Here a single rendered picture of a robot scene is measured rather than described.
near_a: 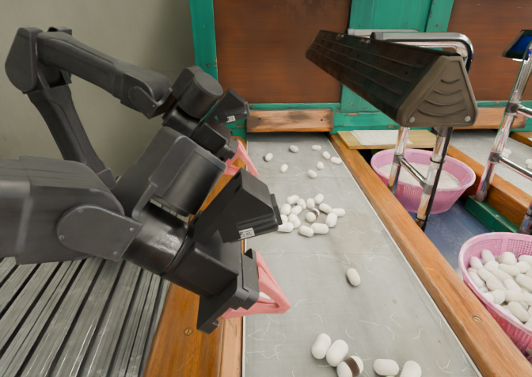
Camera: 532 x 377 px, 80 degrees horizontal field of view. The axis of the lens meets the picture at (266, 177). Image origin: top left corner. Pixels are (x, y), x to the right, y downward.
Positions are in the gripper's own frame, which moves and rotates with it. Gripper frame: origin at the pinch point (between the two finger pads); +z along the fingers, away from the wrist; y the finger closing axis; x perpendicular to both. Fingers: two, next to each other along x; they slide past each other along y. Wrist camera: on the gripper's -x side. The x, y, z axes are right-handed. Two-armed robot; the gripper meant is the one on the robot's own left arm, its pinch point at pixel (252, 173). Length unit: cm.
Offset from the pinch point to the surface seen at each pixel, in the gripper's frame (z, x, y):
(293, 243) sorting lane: 13.3, 3.9, -8.2
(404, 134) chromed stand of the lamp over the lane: 23.4, -26.0, 9.4
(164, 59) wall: -41, 25, 129
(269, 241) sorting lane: 9.8, 6.9, -7.2
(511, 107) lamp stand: 37, -46, 10
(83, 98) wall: -64, 71, 126
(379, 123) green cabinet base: 39, -25, 50
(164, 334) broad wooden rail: -3.5, 14.9, -29.3
